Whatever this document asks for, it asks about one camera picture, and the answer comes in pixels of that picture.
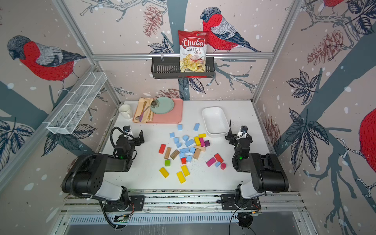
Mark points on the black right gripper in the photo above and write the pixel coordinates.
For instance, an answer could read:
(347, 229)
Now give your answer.
(233, 137)

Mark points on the yellow block front middle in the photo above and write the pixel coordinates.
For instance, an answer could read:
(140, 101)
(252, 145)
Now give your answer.
(181, 177)

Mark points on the yellow block front left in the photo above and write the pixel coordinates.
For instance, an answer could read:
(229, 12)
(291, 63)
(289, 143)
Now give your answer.
(164, 172)

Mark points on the small yellow block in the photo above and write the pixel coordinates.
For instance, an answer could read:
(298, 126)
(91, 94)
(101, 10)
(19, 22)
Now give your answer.
(202, 135)

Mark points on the natural wood block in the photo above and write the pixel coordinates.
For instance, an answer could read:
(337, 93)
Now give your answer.
(196, 153)

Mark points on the red rectangular block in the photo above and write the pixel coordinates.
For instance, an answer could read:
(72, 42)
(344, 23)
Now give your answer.
(162, 149)

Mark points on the yellow block front right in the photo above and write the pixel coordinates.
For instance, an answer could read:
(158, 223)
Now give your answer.
(185, 170)

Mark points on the Chuba cassava chips bag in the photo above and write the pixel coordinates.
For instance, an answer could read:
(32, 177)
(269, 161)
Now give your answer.
(193, 50)

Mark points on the brown wood block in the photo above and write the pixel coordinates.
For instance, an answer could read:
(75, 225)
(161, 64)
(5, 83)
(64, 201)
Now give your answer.
(174, 154)

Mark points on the red block right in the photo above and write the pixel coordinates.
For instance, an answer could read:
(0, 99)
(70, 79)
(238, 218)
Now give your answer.
(218, 158)

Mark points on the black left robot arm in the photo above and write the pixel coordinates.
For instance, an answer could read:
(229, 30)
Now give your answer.
(86, 177)

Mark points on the magenta rectangular block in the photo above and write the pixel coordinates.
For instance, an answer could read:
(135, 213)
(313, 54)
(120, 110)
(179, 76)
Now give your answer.
(211, 161)

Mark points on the blue rectangular block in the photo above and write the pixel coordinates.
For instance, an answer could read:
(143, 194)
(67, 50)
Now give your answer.
(196, 127)

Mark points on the yellow striped block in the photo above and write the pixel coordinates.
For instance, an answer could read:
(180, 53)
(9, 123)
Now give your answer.
(197, 141)

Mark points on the white ceramic mug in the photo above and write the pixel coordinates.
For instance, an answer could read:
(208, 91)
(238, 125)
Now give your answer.
(126, 111)

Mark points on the white wire wall shelf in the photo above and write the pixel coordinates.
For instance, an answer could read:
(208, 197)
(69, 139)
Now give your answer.
(70, 115)

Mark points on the green floral plate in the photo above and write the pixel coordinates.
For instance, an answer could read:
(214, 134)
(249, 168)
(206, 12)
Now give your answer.
(162, 105)

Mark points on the white rectangular plastic bin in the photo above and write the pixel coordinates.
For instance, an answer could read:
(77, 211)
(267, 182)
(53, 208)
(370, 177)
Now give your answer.
(215, 121)

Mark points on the aluminium mounting rail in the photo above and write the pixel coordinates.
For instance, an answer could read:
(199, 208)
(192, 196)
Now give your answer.
(213, 201)

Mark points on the tan wood block left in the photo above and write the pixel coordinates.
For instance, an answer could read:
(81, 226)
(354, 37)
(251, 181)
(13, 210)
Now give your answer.
(167, 153)

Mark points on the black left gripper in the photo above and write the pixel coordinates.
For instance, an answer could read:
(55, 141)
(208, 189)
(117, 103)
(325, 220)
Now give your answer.
(136, 140)

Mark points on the purple handled spoon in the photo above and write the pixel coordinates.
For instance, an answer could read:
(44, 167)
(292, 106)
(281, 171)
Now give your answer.
(143, 110)

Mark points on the pink plastic tray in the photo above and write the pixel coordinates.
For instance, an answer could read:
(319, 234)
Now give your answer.
(174, 116)

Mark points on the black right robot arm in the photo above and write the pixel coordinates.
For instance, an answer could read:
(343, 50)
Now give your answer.
(267, 174)

